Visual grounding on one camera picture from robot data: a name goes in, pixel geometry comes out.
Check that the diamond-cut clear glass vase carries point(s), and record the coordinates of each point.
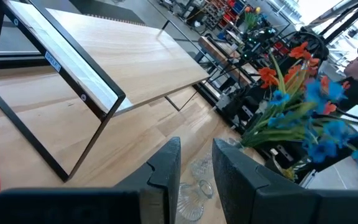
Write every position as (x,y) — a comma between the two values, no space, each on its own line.
(202,166)

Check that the storage rack with coloured bins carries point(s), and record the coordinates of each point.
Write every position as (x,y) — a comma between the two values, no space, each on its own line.
(225,12)

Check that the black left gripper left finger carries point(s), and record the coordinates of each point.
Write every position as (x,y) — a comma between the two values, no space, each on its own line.
(104,205)

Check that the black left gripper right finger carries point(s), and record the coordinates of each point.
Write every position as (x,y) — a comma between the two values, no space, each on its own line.
(275,202)

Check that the person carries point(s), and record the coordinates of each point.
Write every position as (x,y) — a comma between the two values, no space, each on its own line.
(356,84)

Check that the wooden shelf with black frame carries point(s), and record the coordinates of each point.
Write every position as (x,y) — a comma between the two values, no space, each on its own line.
(129,59)

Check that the ribbed clear glass vase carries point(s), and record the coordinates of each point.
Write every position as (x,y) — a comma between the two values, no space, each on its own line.
(191,202)

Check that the wooden workbench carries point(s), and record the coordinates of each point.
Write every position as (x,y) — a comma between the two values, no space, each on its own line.
(225,49)

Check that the orange and blue flower bunch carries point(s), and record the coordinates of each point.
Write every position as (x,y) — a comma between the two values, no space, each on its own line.
(291,118)

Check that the black mat with hazard edge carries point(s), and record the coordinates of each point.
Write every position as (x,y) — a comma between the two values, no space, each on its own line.
(104,9)

